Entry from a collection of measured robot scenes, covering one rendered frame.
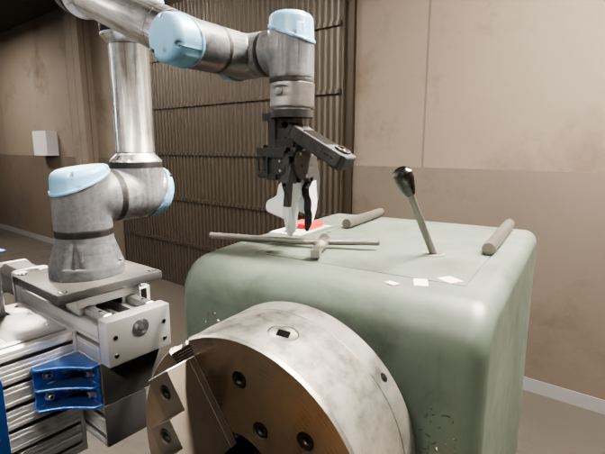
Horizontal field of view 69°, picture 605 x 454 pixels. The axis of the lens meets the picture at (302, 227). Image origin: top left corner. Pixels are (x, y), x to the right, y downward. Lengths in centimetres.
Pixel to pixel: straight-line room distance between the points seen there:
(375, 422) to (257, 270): 30
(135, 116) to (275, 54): 42
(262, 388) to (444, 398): 22
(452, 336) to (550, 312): 237
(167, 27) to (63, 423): 78
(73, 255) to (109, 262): 7
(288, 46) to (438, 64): 228
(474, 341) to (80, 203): 77
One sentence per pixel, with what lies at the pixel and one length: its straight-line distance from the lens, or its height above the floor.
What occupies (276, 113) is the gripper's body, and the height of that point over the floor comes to 149.
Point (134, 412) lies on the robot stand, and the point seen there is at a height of 89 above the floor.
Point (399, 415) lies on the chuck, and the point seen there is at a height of 114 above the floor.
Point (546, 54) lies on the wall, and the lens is 282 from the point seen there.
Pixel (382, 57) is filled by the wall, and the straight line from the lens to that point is 316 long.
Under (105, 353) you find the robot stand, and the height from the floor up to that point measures 106.
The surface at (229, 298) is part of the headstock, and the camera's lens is 69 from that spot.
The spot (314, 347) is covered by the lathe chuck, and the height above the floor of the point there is 122.
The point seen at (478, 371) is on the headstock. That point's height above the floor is 119.
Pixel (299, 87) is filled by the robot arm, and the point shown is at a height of 153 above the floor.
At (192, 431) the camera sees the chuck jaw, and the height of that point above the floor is 115.
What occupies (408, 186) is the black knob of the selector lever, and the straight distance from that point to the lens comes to 68.
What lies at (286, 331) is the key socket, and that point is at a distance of 50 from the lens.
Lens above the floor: 143
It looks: 10 degrees down
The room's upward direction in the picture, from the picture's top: straight up
